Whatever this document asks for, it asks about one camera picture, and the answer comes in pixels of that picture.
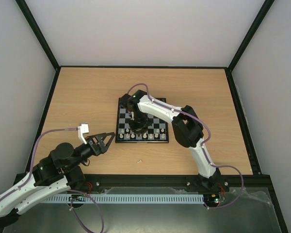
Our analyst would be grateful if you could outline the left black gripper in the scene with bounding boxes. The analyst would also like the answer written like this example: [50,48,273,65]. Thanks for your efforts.
[66,133,117,171]

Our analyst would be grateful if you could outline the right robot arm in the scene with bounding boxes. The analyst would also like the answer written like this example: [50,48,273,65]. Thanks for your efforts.
[119,90,221,191]

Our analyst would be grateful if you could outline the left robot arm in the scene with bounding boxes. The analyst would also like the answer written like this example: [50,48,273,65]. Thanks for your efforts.
[0,132,115,228]

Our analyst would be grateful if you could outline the black pieces row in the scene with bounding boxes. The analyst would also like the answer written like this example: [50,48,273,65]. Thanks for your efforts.
[120,98,165,110]

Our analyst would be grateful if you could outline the left electronics board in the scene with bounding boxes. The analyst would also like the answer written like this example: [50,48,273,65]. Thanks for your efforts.
[68,193,90,202]

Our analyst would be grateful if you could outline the electronics board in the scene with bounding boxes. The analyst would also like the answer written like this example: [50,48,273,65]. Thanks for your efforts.
[68,193,90,202]
[204,193,226,203]

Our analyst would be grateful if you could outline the right electronics board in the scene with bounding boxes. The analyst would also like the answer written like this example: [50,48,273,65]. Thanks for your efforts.
[204,193,226,203]

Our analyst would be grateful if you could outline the black and grey chessboard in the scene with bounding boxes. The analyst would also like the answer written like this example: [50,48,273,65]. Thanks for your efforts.
[115,105,169,143]

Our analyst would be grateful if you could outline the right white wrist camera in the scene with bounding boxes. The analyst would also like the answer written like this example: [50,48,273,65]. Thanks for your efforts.
[119,93,131,108]

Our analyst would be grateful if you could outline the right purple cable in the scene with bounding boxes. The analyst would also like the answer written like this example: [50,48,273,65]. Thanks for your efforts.
[127,83,244,211]

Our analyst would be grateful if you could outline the purple cable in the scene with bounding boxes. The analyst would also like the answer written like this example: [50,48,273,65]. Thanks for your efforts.
[127,83,244,211]
[0,127,105,233]

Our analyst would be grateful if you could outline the black frame rail front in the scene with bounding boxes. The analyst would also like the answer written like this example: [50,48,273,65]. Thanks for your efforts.
[14,173,272,192]

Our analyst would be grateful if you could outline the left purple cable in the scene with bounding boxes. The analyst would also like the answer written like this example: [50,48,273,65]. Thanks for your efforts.
[0,127,105,233]

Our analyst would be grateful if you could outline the white slotted cable duct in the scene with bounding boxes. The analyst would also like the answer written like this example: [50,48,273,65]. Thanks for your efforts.
[43,194,204,204]

